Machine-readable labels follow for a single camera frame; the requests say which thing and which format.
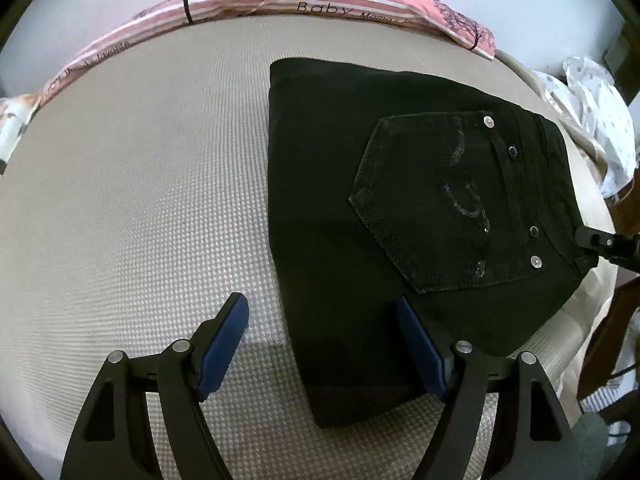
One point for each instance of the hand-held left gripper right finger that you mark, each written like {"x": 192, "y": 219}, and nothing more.
{"x": 421, "y": 351}

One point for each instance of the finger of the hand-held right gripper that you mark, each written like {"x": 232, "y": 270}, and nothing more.
{"x": 600, "y": 242}

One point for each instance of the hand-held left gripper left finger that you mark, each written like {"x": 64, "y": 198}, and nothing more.
{"x": 223, "y": 350}

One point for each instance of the black pants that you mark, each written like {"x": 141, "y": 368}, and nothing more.
{"x": 320, "y": 185}

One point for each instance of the white dotted cloth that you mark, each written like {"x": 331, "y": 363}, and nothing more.
{"x": 595, "y": 110}

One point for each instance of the beige woven bed mat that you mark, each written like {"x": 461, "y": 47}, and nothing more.
{"x": 125, "y": 210}

